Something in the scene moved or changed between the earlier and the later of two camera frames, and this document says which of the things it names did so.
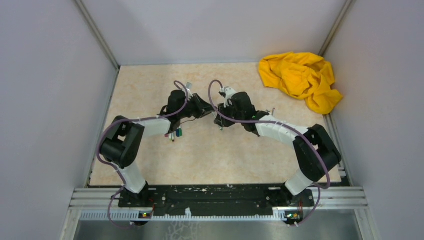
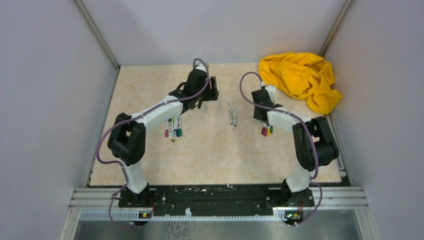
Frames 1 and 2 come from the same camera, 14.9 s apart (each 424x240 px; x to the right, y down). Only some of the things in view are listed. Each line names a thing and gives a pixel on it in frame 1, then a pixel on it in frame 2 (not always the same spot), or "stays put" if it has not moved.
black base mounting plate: (215, 198) stays put
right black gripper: (222, 122) to (255, 115)
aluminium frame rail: (110, 197) stays put
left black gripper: (203, 108) to (213, 93)
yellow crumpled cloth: (302, 76) stays put
